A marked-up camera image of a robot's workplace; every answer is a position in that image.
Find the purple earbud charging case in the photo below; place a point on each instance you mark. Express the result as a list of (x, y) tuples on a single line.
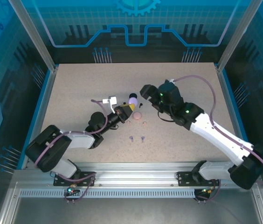
[(133, 101)]

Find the pink earbud charging case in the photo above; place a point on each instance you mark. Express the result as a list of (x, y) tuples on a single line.
[(136, 116)]

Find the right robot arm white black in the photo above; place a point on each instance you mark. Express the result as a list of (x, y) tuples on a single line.
[(215, 137)]

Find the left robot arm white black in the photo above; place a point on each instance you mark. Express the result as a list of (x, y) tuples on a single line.
[(80, 141)]

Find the aluminium table side rail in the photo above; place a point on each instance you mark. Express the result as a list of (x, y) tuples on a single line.
[(46, 93), (226, 93)]

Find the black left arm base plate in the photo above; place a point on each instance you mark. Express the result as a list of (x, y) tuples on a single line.
[(85, 174)]

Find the aluminium mounting rail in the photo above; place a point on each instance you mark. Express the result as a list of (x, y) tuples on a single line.
[(133, 172)]

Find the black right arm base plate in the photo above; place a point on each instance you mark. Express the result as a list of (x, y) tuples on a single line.
[(182, 179)]

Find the aluminium frame post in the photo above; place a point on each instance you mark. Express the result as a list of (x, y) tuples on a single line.
[(238, 35), (35, 35)]

